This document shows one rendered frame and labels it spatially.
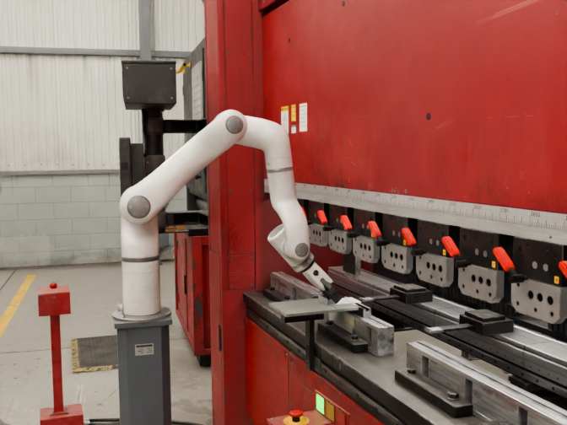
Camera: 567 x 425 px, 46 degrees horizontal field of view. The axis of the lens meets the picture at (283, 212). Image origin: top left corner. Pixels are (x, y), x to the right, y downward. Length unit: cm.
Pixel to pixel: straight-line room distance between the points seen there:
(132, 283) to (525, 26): 136
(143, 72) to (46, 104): 628
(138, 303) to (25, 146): 732
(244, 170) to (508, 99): 174
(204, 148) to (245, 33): 108
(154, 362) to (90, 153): 725
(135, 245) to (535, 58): 130
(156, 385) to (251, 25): 168
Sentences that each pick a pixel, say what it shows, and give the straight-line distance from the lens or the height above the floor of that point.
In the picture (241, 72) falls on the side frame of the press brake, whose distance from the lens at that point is 310.
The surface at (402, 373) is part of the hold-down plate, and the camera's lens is 195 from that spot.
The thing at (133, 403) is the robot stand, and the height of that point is 74.
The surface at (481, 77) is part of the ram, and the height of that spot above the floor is 170.
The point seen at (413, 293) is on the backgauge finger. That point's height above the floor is 102.
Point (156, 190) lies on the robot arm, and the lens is 211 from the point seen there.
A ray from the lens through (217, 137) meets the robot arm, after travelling 212.
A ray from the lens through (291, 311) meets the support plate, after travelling 224.
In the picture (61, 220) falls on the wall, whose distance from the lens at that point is 940.
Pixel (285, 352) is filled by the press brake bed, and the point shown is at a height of 75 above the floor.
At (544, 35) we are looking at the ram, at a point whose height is 176.
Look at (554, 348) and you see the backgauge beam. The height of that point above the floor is 98.
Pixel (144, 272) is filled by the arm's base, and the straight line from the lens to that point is 217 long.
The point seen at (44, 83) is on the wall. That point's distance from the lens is 942.
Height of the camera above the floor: 153
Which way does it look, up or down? 5 degrees down
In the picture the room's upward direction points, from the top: 1 degrees counter-clockwise
